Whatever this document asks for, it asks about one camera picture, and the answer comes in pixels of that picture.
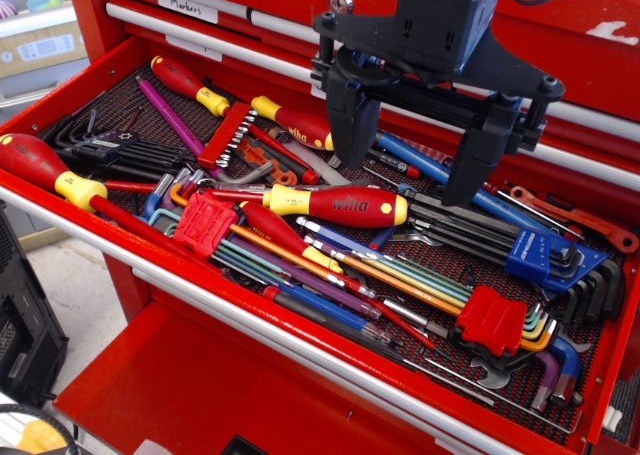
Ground blue holder black hex keys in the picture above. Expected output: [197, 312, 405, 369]
[402, 189, 626, 324]

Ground blue handled screwdriver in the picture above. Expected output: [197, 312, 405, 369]
[376, 132, 551, 232]

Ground red bit holder with bits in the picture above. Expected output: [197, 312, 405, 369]
[197, 102, 254, 171]

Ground orange black small tool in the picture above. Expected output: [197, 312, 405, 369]
[236, 136, 298, 186]

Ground large blue hex key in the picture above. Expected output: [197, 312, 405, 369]
[548, 336, 582, 407]

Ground red yellow wiha screwdriver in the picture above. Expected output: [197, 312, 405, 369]
[250, 96, 334, 151]
[212, 185, 408, 228]

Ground silver open end wrench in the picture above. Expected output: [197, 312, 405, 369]
[471, 338, 592, 389]

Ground red holder coloured hex keys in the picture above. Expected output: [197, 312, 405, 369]
[304, 235, 557, 357]
[144, 169, 384, 321]

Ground white markers label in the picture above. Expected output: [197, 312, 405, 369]
[157, 0, 219, 24]

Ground black torx key set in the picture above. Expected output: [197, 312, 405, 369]
[38, 109, 196, 182]

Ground black drawer liner mat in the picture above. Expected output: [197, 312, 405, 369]
[37, 64, 626, 434]

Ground large purple hex key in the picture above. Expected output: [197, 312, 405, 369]
[531, 351, 560, 413]

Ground cardboard box on shelf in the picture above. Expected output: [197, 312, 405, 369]
[0, 22, 87, 78]

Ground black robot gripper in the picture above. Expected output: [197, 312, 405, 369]
[313, 0, 564, 206]

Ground red yellow screwdriver top left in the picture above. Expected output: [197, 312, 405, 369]
[151, 55, 231, 117]

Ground black computer case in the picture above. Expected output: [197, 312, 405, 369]
[1, 214, 69, 408]

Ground silver cabinet lock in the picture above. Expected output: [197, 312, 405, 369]
[328, 0, 354, 14]

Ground red holder coloured hex keys left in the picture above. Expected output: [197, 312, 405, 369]
[144, 169, 384, 321]

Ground red yellow wiha screwdriver upper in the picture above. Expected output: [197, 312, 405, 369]
[250, 96, 334, 151]

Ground red yellow wiha screwdriver centre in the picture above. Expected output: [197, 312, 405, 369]
[212, 185, 408, 228]

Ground magenta hex driver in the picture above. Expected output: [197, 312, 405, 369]
[136, 76, 204, 156]

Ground blue black handled driver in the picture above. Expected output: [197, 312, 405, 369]
[262, 284, 392, 346]

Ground open red drawer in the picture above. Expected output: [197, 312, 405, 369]
[0, 35, 640, 455]

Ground red holder coloured hex keys right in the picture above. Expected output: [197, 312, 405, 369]
[304, 235, 557, 357]

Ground red tool cabinet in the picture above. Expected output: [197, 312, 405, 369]
[1, 0, 639, 454]

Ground slim red yellow screwdriver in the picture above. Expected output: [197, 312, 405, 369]
[233, 201, 439, 352]

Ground large red yellow screwdriver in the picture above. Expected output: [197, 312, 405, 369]
[0, 132, 224, 276]

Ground red adjustable wrench tool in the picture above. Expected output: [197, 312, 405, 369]
[500, 186, 639, 254]

